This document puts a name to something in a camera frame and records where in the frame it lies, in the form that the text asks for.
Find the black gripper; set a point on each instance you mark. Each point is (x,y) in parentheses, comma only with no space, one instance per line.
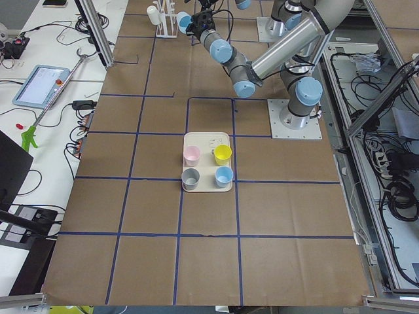
(196,29)

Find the light blue cup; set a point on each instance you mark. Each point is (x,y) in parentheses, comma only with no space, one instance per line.
(223,176)
(183,21)

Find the pale green-white cup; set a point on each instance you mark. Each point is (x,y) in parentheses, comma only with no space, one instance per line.
(154,15)

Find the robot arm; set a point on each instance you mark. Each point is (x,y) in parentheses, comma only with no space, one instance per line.
(301,30)
(225,15)

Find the pink cup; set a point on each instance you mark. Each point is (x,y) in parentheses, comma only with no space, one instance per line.
(191,155)

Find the yellow cup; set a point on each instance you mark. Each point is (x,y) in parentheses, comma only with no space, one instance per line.
(222,154)

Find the grey cup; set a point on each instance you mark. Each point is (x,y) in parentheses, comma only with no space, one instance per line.
(190,178)

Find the cream plastic tray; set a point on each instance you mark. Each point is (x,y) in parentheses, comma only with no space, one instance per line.
(207,142)

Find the black power adapter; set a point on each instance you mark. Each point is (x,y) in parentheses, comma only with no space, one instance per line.
(83,105)

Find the teach pendant tablet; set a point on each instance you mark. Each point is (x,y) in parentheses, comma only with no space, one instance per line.
(42,83)

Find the black monitor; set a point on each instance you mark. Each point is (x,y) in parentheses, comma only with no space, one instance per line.
(15,166)

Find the white wire cup rack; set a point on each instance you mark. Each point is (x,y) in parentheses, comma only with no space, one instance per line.
(167,28)

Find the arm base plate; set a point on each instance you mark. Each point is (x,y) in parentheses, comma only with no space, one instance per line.
(285,125)
(269,30)

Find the aluminium frame post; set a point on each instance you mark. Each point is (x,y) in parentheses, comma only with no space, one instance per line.
(90,17)

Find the green-handled reacher grabber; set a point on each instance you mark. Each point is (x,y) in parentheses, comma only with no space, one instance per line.
(28,136)

